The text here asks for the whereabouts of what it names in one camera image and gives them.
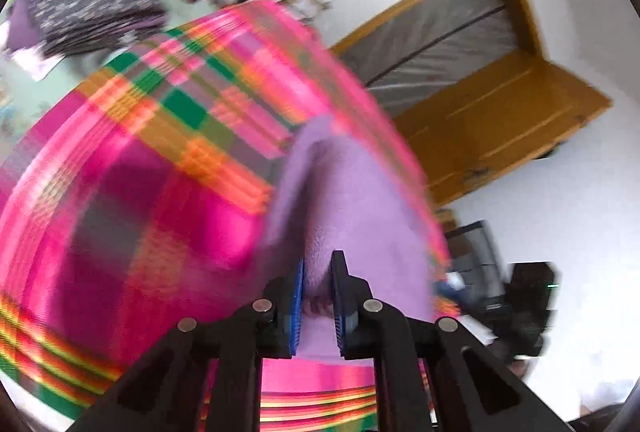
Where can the pink plaid bedsheet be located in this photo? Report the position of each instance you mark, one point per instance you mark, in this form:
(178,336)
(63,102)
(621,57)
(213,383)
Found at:
(125,212)

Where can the small folded purple cloth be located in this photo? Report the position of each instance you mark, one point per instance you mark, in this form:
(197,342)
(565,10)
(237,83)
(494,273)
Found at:
(20,27)

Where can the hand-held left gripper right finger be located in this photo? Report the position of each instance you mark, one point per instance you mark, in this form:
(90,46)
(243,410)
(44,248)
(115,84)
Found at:
(340,307)

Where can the grey plastic door curtain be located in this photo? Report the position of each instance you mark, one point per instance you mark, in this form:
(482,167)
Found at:
(440,37)

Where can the wooden door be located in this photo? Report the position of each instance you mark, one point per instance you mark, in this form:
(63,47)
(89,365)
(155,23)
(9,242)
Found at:
(500,122)

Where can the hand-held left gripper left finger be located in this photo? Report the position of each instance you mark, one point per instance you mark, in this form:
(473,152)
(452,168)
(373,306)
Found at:
(297,307)

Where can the black mesh chair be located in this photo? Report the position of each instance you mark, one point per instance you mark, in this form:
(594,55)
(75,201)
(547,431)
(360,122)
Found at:
(475,257)

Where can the stack of dotted dark clothes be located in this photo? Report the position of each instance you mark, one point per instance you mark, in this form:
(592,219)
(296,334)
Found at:
(95,2)

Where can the wooden door frame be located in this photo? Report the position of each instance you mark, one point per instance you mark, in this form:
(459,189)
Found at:
(520,2)

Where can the purple fleece garment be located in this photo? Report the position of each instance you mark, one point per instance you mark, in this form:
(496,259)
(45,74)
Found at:
(360,192)

